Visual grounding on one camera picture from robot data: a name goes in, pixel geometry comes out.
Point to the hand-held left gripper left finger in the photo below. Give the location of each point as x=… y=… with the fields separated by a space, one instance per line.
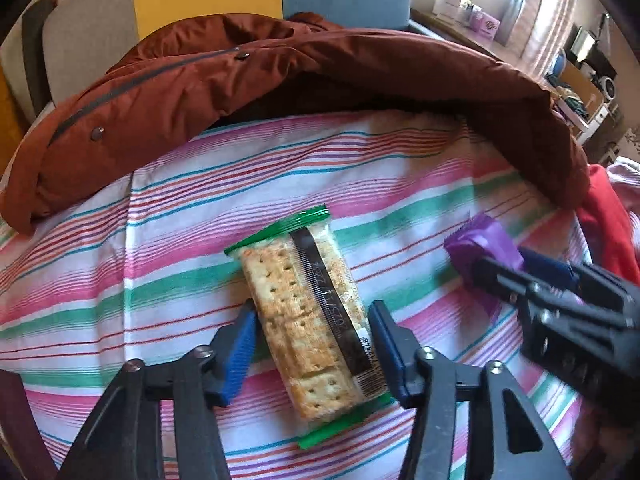
x=237 y=360

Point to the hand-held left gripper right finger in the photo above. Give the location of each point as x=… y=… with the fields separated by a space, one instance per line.
x=387 y=360

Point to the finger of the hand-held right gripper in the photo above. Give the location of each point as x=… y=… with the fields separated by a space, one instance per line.
x=547 y=267
x=500 y=280

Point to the purple packet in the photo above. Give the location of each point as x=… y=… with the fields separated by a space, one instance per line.
x=480 y=240

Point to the cracker packet with green ends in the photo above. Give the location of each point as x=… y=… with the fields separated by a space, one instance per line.
x=295 y=310

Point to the golden rectangular tin box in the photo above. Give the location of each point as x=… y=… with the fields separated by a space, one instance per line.
x=17 y=420

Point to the red cloth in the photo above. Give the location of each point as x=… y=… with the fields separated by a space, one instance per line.
x=610 y=220

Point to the pink knitted cloth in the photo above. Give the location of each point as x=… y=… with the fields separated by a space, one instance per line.
x=627 y=175

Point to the striped bed blanket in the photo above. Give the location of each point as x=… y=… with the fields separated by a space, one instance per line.
x=175 y=240

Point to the black radio speaker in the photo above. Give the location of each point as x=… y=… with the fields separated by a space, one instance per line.
x=605 y=77

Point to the purple tissue box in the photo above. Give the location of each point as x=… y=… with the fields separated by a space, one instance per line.
x=484 y=25

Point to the pink striped curtain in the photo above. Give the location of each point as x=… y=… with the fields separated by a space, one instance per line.
x=547 y=15

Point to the wooden desk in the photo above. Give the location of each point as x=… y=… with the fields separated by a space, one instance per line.
x=450 y=30

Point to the red-brown jacket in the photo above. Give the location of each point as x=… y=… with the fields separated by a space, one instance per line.
x=300 y=75

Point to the wooden wardrobe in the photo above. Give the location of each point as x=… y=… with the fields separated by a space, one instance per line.
x=10 y=120

